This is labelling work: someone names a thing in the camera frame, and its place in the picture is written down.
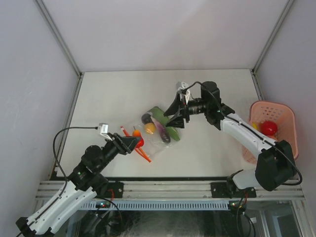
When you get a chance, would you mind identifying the left aluminium corner post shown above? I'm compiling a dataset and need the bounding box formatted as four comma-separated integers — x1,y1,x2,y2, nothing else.
33,0,82,78

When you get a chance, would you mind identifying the red fake apple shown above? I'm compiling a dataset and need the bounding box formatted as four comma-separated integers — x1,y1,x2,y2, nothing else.
261,120,278,136

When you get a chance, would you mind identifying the purple fake eggplant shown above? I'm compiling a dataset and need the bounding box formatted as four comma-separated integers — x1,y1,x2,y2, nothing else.
141,113,171,144

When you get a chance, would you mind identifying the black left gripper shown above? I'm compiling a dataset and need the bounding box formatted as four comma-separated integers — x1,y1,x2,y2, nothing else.
96,132,141,172

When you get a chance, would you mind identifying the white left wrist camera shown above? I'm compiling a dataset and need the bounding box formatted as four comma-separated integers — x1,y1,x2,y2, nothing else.
97,123,111,140

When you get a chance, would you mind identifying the wrinkled yellow fake fruit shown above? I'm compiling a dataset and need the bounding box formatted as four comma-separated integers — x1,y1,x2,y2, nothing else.
144,122,156,134

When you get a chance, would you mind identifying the green fake leafy vegetable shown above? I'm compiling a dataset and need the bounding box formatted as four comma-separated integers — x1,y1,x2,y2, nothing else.
148,106,181,142

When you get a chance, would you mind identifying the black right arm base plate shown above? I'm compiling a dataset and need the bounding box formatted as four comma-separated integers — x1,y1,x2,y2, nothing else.
210,182,257,198

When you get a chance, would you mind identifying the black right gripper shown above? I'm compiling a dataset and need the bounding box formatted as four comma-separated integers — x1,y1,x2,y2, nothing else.
163,92,208,129

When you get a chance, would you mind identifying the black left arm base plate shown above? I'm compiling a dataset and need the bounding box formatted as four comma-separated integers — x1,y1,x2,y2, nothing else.
98,182,124,200

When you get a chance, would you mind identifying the small orange fake carrot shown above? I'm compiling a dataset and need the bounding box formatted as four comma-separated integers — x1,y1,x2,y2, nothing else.
132,130,145,149

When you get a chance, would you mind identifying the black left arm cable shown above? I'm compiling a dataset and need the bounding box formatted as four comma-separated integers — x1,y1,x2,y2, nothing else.
14,126,99,237

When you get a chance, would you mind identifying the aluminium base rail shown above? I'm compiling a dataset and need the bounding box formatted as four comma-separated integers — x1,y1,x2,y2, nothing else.
37,180,304,199

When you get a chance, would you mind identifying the clear zip top bag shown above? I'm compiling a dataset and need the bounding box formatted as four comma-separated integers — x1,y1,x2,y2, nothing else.
120,106,183,163

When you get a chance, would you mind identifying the perforated grey cable duct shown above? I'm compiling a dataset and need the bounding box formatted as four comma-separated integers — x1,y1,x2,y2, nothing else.
79,200,229,211

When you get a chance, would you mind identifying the aluminium corner frame post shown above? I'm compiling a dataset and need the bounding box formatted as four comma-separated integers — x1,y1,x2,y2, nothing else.
251,0,296,76

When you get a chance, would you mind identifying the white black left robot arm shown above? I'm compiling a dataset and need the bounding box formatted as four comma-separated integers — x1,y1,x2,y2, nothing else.
16,133,141,237

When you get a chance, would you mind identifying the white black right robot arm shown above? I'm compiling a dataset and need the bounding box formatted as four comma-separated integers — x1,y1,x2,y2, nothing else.
164,81,301,198

